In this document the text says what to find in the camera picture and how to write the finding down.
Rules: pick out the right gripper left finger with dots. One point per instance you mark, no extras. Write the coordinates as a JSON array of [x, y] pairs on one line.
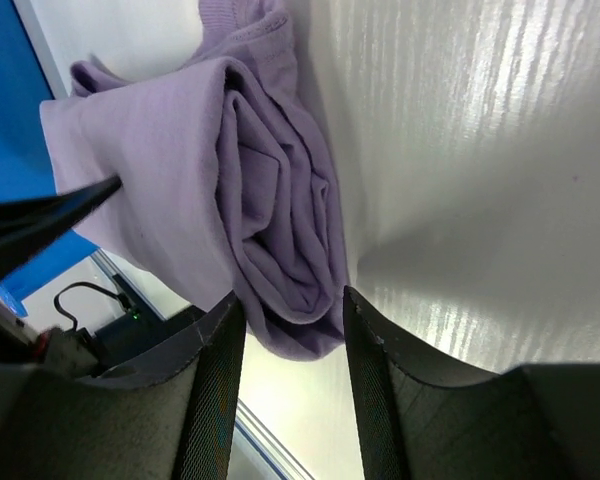
[[168, 413]]

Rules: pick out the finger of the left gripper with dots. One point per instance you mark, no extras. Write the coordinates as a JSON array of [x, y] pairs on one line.
[[27, 227]]

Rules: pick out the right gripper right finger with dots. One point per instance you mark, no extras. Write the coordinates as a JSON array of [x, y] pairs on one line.
[[422, 414]]

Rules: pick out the purple t-shirt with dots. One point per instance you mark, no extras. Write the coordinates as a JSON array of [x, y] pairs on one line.
[[227, 180]]

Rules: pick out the blue plastic bin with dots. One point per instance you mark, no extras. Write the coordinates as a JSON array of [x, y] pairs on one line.
[[25, 167]]

